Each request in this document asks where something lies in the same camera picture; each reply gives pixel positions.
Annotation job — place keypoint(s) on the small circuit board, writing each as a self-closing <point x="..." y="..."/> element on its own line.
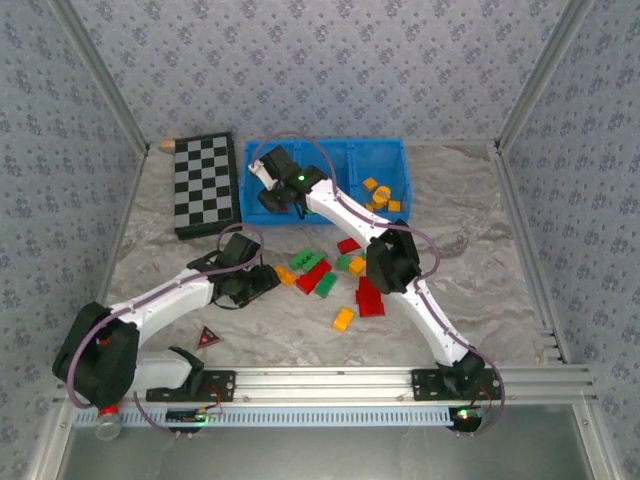
<point x="185" y="415"/>
<point x="465" y="417"/>

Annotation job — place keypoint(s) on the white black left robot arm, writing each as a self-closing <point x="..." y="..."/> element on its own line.
<point x="165" y="297"/>

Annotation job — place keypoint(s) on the red glitter tube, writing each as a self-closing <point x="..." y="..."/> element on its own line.
<point x="109" y="422"/>

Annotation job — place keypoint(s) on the plain wooden block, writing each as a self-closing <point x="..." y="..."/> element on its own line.
<point x="167" y="145"/>

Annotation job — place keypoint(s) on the aluminium frame leg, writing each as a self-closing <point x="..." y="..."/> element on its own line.
<point x="47" y="445"/>
<point x="600" y="445"/>

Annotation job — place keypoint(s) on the yellow lego brick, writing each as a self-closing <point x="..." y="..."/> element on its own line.
<point x="286" y="275"/>
<point x="357" y="266"/>
<point x="371" y="206"/>
<point x="394" y="205"/>
<point x="343" y="320"/>
<point x="370" y="184"/>

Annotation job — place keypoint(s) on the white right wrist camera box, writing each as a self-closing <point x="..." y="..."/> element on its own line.
<point x="262" y="172"/>

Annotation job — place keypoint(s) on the red black triangle sign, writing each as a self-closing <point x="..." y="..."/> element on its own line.
<point x="207" y="340"/>

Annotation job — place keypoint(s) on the small green lego brick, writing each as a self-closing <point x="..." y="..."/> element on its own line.
<point x="343" y="262"/>

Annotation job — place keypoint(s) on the aluminium frame post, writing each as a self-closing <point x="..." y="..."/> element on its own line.
<point x="540" y="75"/>
<point x="102" y="75"/>

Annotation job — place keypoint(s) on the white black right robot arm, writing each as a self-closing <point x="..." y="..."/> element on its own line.
<point x="345" y="210"/>

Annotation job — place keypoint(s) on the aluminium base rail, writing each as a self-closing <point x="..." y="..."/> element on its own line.
<point x="320" y="382"/>

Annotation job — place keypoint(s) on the black grey checkered chessboard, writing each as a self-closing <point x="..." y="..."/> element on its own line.
<point x="205" y="180"/>

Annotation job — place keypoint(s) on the aluminium side rail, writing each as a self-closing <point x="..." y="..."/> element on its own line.
<point x="511" y="190"/>
<point x="125" y="220"/>

